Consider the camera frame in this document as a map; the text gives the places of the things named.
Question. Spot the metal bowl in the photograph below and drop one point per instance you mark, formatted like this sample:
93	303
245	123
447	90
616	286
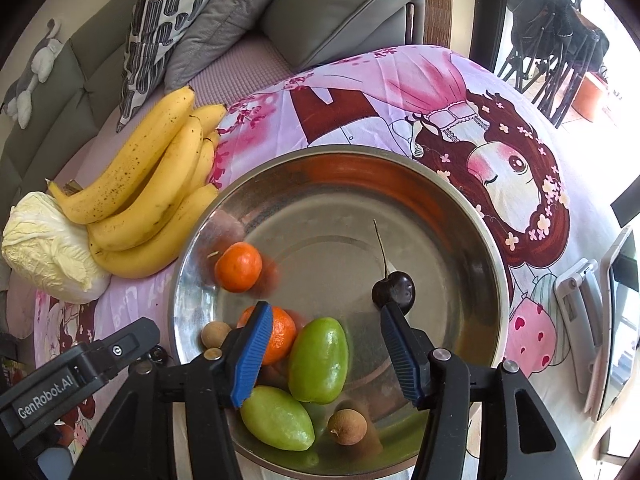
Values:
325	200

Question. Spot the black and white patterned pillow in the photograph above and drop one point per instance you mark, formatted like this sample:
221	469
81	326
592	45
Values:
160	25

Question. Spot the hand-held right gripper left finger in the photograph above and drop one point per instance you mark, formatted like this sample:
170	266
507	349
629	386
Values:
252	355

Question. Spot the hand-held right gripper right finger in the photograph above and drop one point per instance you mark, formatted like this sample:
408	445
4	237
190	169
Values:
402	355

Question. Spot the grey pillow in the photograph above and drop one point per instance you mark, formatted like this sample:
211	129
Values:
220	25

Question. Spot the spotted yellow banana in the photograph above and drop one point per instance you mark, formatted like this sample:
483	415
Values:
130	160

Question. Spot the white tablet stand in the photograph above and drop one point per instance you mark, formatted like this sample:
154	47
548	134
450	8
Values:
575	310

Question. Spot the pink textured mat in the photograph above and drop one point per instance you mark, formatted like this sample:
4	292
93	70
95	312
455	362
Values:
225	75

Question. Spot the dark cherry with long stem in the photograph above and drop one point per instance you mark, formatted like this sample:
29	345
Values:
395	287

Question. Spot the orange flower pot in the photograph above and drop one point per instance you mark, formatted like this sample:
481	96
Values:
590	97

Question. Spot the grey sofa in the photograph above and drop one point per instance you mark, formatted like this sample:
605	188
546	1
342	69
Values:
340	15

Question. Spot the dark door frame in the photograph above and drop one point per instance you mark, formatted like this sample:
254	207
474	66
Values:
487	10

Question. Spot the brown longan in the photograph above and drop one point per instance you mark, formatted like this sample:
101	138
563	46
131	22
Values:
214	334
345	426

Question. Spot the grey and white plush toy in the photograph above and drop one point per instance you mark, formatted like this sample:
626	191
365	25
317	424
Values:
37	65

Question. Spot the tablet with white frame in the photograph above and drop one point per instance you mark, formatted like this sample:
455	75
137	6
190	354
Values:
620	340

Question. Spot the green jujube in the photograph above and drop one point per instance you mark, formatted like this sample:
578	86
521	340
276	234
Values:
277	419
317	360

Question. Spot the black folding rack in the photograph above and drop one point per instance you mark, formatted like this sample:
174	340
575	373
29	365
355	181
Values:
545	20

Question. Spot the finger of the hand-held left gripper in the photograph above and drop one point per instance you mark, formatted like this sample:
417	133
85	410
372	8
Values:
127	342

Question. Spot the napa cabbage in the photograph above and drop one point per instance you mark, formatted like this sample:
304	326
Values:
45	245

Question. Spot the mandarin orange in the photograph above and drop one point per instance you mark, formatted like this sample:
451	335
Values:
282	332
238	266

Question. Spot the yellow banana bunch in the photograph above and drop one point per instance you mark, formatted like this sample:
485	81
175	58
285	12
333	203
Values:
150	245

